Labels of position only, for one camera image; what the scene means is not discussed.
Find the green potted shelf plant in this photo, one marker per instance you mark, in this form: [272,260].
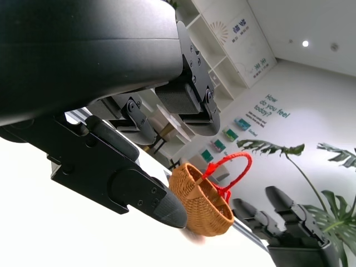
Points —
[173,3]

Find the white shelf unit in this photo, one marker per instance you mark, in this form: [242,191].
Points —
[205,39]

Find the metal table edge rail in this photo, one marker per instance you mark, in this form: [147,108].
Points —
[250,236]

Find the monstera plant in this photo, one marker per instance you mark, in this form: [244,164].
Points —
[333,219]

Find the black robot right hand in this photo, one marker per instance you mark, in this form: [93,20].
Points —
[297,244]

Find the round ceiling light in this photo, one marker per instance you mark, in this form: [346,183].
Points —
[305,43]

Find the round white side table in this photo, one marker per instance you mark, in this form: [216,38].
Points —
[173,122]

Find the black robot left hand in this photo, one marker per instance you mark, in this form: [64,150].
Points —
[83,64]

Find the green wall card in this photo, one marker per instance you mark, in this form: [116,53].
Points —
[230,134]
[217,145]
[242,124]
[207,155]

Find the white printed wall panel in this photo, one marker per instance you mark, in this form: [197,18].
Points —
[244,47]

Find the beige upholstered seat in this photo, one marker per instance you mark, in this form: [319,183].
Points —
[222,175]

